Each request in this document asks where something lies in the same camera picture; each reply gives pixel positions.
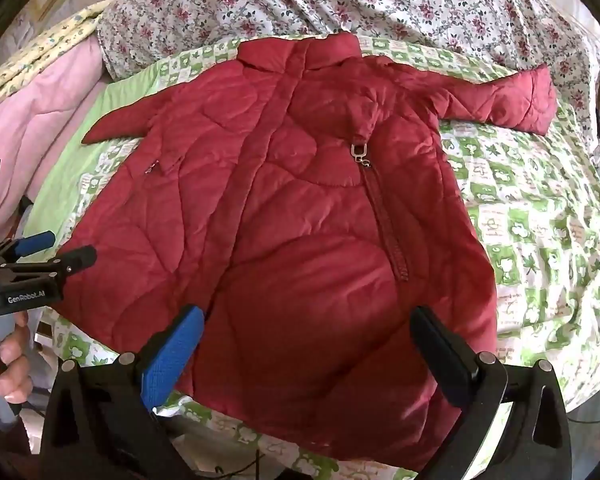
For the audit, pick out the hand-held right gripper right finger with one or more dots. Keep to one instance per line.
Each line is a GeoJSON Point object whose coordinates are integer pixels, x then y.
{"type": "Point", "coordinates": [437, 355]}

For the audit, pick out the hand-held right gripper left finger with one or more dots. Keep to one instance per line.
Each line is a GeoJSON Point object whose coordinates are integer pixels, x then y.
{"type": "Point", "coordinates": [175, 352]}

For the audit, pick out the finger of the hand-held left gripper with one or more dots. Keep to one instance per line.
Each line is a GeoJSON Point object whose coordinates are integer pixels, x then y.
{"type": "Point", "coordinates": [35, 242]}
{"type": "Point", "coordinates": [75, 257]}

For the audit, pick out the red quilted jacket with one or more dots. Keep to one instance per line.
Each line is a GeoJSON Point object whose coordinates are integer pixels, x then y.
{"type": "Point", "coordinates": [305, 210]}

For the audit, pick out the person's left hand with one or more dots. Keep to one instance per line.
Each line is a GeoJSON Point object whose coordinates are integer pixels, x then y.
{"type": "Point", "coordinates": [15, 365]}

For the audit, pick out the pink blanket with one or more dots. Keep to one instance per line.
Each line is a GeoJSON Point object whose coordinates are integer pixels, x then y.
{"type": "Point", "coordinates": [40, 110]}

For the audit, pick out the green checked bedsheet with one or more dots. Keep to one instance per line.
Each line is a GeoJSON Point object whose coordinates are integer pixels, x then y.
{"type": "Point", "coordinates": [530, 210]}

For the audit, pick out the yellow floral blanket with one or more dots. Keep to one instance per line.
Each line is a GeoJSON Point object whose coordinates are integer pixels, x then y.
{"type": "Point", "coordinates": [45, 45]}

